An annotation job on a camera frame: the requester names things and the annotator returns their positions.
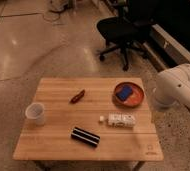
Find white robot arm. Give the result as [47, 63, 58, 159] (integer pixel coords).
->
[152, 63, 190, 109]

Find blue sponge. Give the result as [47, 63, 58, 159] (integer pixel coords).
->
[116, 85, 133, 101]

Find wooden table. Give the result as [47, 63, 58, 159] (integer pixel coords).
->
[13, 78, 163, 163]

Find orange round plate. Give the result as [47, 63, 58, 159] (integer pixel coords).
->
[113, 82, 145, 107]

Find black white striped box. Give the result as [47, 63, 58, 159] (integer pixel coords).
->
[71, 127, 100, 147]

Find black office chair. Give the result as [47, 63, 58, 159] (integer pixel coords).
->
[96, 0, 159, 71]

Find translucent plastic cup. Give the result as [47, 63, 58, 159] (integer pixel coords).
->
[25, 103, 46, 126]

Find floor cables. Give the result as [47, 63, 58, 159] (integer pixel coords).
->
[42, 0, 76, 25]

